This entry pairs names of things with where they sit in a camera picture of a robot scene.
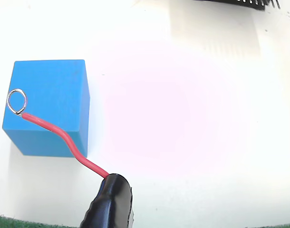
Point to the blue cube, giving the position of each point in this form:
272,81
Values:
52,90

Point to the black pin header strip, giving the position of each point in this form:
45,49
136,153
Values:
244,2

